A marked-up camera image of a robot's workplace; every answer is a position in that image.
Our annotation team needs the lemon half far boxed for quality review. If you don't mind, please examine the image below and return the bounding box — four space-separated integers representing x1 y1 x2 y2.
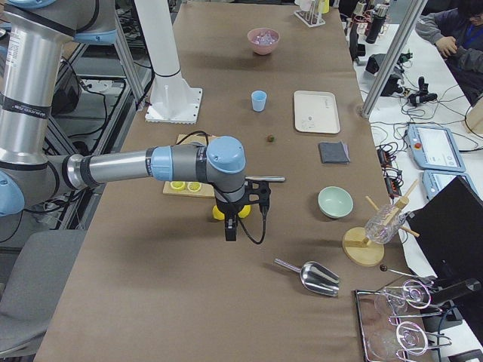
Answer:
186 182 202 192

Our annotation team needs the teach pendant upper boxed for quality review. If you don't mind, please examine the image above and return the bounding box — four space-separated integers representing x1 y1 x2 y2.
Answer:
406 124 466 173

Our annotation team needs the clear glass on stand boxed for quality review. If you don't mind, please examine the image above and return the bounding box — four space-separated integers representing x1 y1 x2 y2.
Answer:
365 204 406 244

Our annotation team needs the grey office chair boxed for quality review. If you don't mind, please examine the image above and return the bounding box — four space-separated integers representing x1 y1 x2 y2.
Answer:
1 230 86 358

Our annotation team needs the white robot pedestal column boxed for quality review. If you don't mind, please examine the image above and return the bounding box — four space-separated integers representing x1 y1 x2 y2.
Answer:
134 0 202 124

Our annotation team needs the wooden cutting board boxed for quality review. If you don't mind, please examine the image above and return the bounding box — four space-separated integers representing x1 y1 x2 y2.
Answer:
162 133 216 198

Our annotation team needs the teach pendant lower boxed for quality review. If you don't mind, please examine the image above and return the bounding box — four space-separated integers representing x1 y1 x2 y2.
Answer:
422 170 476 201

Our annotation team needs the black thermos bottle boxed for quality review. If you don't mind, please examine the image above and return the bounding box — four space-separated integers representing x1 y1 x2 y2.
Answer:
365 3 389 44

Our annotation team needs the whole yellow lemon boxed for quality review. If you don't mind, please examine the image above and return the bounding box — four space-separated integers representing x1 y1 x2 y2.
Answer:
212 205 251 221

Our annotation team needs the metal wine glass rack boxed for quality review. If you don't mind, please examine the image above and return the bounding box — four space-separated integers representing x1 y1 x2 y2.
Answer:
354 279 452 361

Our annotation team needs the black monitor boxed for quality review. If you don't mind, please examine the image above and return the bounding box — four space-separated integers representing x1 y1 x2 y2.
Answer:
404 176 482 282

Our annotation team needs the steel ice scoop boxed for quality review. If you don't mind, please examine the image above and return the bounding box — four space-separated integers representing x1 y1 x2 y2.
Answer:
274 259 340 297

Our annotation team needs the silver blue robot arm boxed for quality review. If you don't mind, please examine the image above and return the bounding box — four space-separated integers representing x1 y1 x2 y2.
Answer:
1 1 270 241

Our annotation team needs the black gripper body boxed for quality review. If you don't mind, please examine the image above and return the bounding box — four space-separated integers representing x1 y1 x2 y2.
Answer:
214 179 271 219

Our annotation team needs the pink bowl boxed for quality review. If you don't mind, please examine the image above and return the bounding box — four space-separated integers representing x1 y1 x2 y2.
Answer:
247 28 280 56

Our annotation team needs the lemon half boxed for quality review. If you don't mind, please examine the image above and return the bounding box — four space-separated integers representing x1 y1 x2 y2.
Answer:
170 181 186 192
186 182 202 192

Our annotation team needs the lemon half near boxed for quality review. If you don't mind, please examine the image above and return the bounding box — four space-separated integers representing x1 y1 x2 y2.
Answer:
170 181 186 192

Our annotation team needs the cream rectangular tray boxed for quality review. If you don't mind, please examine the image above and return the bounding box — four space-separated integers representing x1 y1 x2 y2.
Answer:
294 90 340 134

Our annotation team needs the white wire cup rack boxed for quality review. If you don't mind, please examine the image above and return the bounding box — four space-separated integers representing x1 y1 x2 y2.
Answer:
294 0 330 28

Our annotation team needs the grey folded cloth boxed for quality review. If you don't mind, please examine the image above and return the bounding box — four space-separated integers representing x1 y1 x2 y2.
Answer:
318 141 350 164

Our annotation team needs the teach pendant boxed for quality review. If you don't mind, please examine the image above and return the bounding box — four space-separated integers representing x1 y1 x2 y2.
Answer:
422 170 476 201
406 124 466 173

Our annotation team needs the wooden glass stand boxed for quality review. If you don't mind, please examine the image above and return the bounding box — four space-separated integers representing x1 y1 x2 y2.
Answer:
343 179 420 267

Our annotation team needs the aluminium frame post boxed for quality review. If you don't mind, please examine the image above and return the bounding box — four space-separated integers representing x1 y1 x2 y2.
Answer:
361 0 427 118

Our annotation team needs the seated person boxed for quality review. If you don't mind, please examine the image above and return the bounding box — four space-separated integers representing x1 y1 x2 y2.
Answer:
415 1 482 105

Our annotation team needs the light green bowl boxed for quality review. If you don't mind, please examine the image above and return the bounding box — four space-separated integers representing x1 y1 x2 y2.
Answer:
318 186 354 219

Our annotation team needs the light blue plastic cup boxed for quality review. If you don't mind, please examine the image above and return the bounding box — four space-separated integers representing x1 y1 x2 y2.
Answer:
251 90 267 112

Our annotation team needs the clear ice cubes pile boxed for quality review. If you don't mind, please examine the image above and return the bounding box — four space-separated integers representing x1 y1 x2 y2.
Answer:
252 32 278 46

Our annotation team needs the steel muddler with black tip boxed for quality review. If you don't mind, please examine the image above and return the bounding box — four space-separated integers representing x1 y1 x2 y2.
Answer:
245 176 285 183

